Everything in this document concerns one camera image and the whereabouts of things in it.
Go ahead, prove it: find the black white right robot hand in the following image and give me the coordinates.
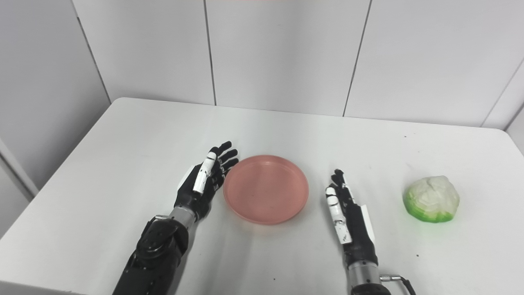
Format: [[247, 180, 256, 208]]
[[325, 169, 379, 268]]

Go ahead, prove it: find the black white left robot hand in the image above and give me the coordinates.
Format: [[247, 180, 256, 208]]
[[174, 141, 239, 222]]

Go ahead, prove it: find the pink round plate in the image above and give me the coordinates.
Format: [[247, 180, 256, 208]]
[[223, 154, 310, 226]]

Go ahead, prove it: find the green white cabbage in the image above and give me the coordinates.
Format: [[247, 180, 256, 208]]
[[403, 175, 461, 224]]

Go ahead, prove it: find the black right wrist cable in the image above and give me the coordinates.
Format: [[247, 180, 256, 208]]
[[379, 274, 418, 295]]

